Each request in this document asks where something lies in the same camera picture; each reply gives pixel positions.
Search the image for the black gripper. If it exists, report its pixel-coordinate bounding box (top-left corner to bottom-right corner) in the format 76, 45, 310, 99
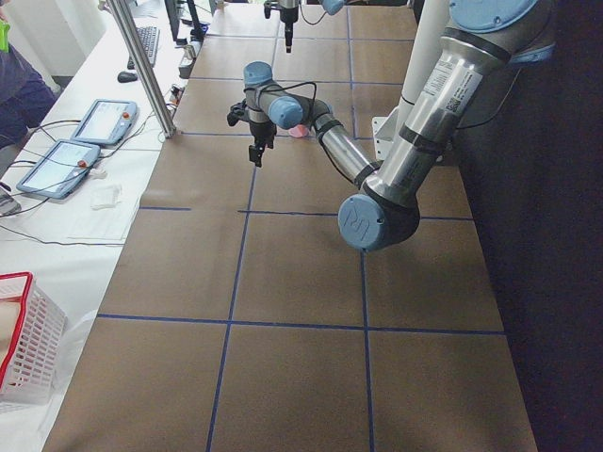
280, 8, 298, 53
226, 100, 277, 168

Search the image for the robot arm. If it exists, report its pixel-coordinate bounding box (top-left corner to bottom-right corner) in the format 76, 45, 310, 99
227, 1, 558, 251
263, 0, 347, 54

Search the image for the pink mesh pen holder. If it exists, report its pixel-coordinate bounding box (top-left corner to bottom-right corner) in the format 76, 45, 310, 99
287, 124, 310, 138

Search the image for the black monitor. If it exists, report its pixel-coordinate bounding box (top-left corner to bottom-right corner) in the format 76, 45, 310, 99
164, 0, 207, 46

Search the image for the black keyboard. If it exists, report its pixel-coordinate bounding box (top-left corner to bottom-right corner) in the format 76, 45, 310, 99
137, 25, 160, 68

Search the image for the black computer mouse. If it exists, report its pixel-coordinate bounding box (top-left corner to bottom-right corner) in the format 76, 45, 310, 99
117, 71, 138, 84

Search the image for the far teach pendant tablet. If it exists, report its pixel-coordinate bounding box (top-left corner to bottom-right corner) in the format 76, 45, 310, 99
71, 99, 139, 146

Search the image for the teach pendant tablet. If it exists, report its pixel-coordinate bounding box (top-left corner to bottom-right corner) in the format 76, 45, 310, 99
71, 99, 139, 146
16, 139, 101, 200

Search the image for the crumpled white tissue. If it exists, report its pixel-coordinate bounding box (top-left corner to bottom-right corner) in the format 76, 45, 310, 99
90, 185, 122, 210

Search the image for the near teach pendant tablet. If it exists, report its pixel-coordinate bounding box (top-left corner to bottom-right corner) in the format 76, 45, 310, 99
16, 139, 101, 200

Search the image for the person in purple shirt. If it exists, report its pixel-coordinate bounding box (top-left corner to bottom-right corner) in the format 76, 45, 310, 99
1, 43, 57, 148

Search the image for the white plastic basket red rim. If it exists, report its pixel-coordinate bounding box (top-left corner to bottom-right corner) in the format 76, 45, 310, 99
1, 272, 67, 412

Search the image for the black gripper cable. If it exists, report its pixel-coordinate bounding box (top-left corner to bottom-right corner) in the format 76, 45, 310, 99
244, 80, 319, 133

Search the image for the aluminium frame post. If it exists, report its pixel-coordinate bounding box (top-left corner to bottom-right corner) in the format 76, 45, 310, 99
106, 0, 176, 139

